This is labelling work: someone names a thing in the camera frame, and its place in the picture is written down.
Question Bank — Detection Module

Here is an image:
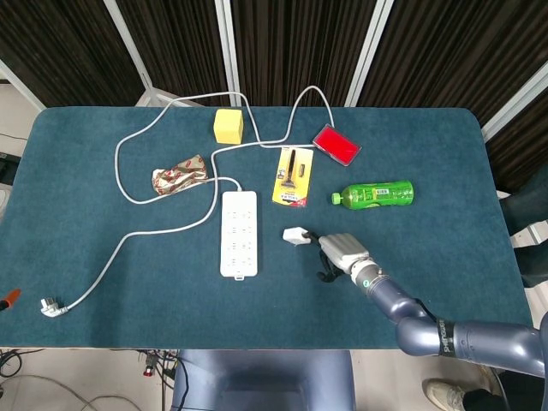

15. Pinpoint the white power plug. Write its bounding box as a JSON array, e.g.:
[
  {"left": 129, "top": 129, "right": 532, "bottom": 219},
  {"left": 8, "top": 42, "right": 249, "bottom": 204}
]
[{"left": 39, "top": 298, "right": 69, "bottom": 319}]

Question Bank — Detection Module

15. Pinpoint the dark teal chair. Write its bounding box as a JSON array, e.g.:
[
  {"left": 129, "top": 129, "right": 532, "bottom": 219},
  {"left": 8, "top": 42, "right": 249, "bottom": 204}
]
[{"left": 498, "top": 169, "right": 548, "bottom": 288}]

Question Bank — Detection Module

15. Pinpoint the white cube charger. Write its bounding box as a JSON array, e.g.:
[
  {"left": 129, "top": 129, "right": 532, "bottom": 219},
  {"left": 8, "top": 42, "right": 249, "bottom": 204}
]
[{"left": 283, "top": 228, "right": 312, "bottom": 247}]

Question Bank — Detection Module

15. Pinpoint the green drink bottle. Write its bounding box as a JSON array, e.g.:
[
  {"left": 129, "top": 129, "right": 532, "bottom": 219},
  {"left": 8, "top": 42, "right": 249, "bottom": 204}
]
[{"left": 331, "top": 180, "right": 415, "bottom": 211}]

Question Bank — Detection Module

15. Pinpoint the teal table mat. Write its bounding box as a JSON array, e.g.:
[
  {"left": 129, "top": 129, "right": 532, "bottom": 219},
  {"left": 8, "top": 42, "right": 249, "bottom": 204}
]
[{"left": 0, "top": 106, "right": 534, "bottom": 348}]

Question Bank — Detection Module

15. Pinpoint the blue-grey robot torso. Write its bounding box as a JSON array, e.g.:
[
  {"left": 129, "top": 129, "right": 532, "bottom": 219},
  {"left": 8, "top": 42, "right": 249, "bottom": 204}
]
[{"left": 170, "top": 348, "right": 356, "bottom": 411}]

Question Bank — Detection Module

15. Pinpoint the black box device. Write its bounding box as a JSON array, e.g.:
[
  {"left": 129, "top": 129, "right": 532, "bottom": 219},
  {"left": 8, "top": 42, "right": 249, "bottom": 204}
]
[{"left": 0, "top": 152, "right": 21, "bottom": 185}]

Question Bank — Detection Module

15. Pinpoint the gold red foil wrapper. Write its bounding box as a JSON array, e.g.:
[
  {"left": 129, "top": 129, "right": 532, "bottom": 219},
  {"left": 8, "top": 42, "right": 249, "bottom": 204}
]
[{"left": 152, "top": 152, "right": 210, "bottom": 196}]

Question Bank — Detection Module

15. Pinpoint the razor in yellow blister pack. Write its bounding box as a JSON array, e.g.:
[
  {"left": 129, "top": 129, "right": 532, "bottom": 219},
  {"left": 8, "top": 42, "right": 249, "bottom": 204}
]
[{"left": 271, "top": 146, "right": 315, "bottom": 210}]

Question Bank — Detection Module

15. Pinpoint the orange handled tool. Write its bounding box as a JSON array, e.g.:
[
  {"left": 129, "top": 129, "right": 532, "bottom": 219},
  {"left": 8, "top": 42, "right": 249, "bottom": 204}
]
[{"left": 0, "top": 288, "right": 22, "bottom": 312}]

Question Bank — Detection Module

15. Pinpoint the yellow sponge cube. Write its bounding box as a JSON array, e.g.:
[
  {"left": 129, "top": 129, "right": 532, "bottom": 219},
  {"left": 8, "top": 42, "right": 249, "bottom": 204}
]
[{"left": 212, "top": 109, "right": 245, "bottom": 145}]

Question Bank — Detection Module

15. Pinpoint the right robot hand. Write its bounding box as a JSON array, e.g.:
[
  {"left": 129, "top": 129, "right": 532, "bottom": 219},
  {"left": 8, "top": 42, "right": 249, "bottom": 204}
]
[{"left": 307, "top": 232, "right": 372, "bottom": 283}]

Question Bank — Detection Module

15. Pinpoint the white shoe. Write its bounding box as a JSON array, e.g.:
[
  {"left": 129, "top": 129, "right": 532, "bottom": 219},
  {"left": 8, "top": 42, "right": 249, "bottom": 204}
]
[{"left": 421, "top": 378, "right": 468, "bottom": 411}]

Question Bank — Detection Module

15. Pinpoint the white partition post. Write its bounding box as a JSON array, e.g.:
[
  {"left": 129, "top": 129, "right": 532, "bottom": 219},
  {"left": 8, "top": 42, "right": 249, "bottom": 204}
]
[
  {"left": 344, "top": 0, "right": 394, "bottom": 108},
  {"left": 215, "top": 0, "right": 241, "bottom": 107},
  {"left": 102, "top": 0, "right": 172, "bottom": 108},
  {"left": 481, "top": 59, "right": 548, "bottom": 142},
  {"left": 0, "top": 58, "right": 46, "bottom": 110}
]

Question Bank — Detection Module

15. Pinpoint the grey-white power strip cable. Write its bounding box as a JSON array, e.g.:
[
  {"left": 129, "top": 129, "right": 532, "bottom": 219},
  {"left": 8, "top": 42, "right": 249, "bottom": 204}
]
[{"left": 63, "top": 85, "right": 337, "bottom": 311}]

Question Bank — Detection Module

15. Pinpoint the white power strip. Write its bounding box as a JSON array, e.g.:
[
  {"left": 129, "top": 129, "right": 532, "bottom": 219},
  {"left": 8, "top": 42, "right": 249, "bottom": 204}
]
[{"left": 219, "top": 190, "right": 259, "bottom": 283}]

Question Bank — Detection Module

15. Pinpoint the red ink pad case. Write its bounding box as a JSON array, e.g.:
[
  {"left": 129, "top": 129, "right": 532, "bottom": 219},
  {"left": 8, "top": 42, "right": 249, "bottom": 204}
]
[{"left": 311, "top": 123, "right": 363, "bottom": 167}]

